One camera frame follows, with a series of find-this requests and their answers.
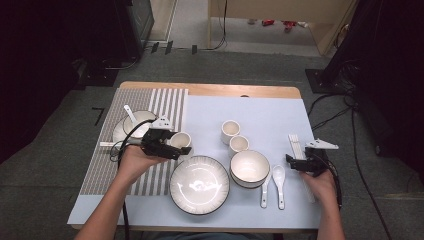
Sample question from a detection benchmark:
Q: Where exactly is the long black floor cable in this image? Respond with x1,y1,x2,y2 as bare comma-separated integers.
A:
349,99,394,240

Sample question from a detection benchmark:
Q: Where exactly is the dark cabinet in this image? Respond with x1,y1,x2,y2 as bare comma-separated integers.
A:
114,0,155,61

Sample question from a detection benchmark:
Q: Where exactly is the white ceramic spoon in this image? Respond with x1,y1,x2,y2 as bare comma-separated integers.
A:
123,104,139,127
259,171,273,209
272,164,287,211

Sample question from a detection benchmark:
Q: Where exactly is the striped woven placemat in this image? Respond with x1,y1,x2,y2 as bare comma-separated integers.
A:
79,88,189,197

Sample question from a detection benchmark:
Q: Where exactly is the person's clothing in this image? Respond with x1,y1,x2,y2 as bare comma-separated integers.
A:
116,229,279,240

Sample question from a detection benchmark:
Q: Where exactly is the white bowl with dark rim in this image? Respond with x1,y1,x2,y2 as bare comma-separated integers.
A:
229,149,271,186
122,110,159,140
230,173,269,190

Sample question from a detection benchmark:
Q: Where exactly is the dark curtain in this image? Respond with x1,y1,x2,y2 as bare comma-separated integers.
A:
324,0,424,174
0,0,131,163

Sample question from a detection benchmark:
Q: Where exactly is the right hand-held gripper cable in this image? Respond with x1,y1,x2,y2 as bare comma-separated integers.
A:
328,159,344,211

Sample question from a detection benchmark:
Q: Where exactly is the hanging black cable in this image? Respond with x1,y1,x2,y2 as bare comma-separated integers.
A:
213,0,229,52

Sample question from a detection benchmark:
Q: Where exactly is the pale blue table sheet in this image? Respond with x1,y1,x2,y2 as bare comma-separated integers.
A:
67,94,323,231

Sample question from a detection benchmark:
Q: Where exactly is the left hand-held gripper cable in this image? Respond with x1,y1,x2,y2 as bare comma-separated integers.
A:
109,119,158,240

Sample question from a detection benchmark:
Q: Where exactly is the single white chopstick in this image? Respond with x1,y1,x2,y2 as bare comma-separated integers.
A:
99,141,143,146

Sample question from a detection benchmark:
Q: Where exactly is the hand-held gripper cable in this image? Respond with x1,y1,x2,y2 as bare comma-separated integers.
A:
328,159,344,211
109,119,158,240

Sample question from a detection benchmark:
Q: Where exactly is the person's left hand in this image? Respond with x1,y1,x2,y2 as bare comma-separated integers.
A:
116,144,172,186

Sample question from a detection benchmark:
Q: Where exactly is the row of white chopsticks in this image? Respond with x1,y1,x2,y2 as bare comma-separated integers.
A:
288,133,316,204

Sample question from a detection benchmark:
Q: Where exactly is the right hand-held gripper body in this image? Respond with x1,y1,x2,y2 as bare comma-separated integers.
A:
303,138,340,178

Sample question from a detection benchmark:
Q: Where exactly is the white ceramic cup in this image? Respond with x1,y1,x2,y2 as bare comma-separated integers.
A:
228,134,250,158
169,131,194,163
220,119,242,145

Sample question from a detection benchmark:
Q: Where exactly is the person's right hand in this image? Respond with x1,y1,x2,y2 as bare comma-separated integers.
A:
300,169,338,205

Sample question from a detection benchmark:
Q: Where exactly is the white plate with dark rim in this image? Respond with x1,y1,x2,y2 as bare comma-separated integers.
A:
169,155,231,216
112,111,166,154

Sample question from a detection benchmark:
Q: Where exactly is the black stand base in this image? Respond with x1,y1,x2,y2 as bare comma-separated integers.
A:
78,59,118,88
304,68,338,94

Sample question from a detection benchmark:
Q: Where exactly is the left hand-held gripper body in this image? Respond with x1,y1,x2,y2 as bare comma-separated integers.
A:
140,115,179,161

